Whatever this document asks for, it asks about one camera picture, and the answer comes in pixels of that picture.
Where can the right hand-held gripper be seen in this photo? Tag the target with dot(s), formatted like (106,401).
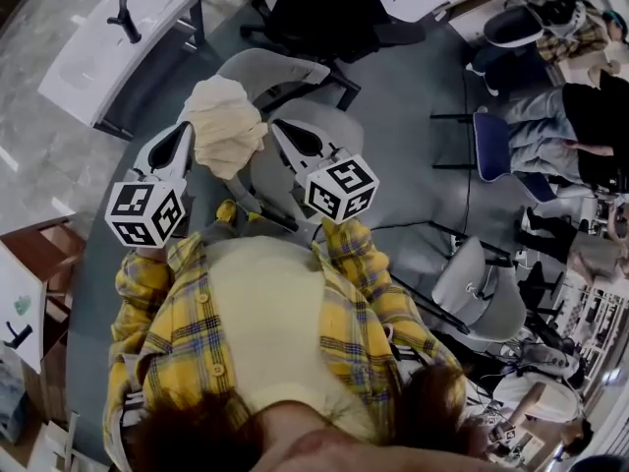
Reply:
(341,187)

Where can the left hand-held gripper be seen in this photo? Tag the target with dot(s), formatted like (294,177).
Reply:
(142,209)

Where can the grey office chair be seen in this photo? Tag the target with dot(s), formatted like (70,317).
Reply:
(339,123)

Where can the black office chair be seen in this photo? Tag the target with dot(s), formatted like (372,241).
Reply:
(324,13)

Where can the black white chair headrest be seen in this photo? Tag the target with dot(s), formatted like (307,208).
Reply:
(511,27)

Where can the blue mesh chair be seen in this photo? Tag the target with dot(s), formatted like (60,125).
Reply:
(491,145)

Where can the person's torso in plaid shirt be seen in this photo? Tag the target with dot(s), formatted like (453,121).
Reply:
(265,312)

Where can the person's right forearm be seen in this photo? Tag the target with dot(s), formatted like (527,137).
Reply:
(351,251)

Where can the brown wooden cabinet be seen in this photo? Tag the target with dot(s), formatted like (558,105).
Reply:
(49,249)

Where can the cream clothing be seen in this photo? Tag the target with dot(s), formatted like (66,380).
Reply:
(221,126)

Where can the light grey swivel chair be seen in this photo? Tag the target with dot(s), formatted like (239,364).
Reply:
(472,283)

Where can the person's left forearm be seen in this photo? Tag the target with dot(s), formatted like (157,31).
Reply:
(142,278)

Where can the white shelf rack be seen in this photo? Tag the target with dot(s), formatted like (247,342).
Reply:
(597,317)

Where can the person's yellow shoe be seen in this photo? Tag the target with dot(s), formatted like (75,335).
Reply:
(226,210)
(253,217)

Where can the white curved desk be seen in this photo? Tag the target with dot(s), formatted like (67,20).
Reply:
(123,62)

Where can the black forked tool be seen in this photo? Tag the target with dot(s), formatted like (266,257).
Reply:
(125,20)

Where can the black wall hook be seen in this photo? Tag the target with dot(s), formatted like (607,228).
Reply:
(17,335)

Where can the white board panel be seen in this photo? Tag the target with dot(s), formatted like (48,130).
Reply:
(19,303)

